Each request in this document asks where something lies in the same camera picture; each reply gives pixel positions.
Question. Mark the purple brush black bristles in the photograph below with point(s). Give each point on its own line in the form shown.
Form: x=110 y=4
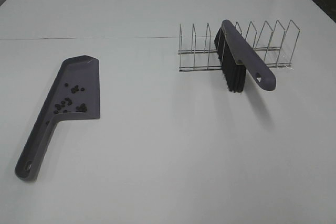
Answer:
x=237 y=57

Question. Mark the purple plastic dustpan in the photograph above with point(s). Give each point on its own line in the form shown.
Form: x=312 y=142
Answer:
x=74 y=95

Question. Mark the pile of coffee beans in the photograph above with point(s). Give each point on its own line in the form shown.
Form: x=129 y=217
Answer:
x=66 y=104

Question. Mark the metal wire rack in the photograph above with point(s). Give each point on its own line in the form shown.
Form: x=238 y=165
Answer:
x=274 y=44

